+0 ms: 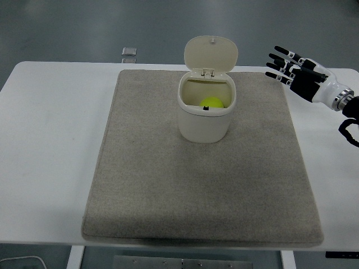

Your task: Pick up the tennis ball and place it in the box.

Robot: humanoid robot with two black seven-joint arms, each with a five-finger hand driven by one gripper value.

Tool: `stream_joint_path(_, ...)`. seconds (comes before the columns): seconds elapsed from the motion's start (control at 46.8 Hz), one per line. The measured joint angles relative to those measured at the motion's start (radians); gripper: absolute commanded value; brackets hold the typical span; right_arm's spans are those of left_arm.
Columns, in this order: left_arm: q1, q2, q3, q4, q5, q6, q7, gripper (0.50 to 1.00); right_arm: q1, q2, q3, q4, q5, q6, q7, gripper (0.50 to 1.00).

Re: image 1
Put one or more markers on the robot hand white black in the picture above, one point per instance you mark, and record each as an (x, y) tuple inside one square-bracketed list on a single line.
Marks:
[(322, 87)]

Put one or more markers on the beige fabric mat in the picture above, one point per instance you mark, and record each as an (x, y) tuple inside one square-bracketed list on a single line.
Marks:
[(202, 173)]

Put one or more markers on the grey metal plate with screws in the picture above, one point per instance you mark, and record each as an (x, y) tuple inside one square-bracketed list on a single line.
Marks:
[(182, 262)]

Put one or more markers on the silver floor plate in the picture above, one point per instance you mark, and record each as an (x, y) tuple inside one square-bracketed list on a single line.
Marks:
[(129, 51)]

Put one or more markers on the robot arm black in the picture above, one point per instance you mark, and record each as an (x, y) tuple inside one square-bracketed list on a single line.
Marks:
[(349, 109)]

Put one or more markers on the white table leg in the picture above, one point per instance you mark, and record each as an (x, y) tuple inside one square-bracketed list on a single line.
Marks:
[(75, 257), (288, 259)]

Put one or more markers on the cream lidded plastic box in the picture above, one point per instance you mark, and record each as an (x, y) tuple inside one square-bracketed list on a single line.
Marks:
[(207, 95)]

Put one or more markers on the black table control panel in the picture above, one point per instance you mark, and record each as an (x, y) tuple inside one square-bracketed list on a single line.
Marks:
[(342, 254)]

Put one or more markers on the yellow-green tennis ball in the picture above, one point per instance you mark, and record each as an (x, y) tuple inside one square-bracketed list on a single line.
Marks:
[(212, 102)]

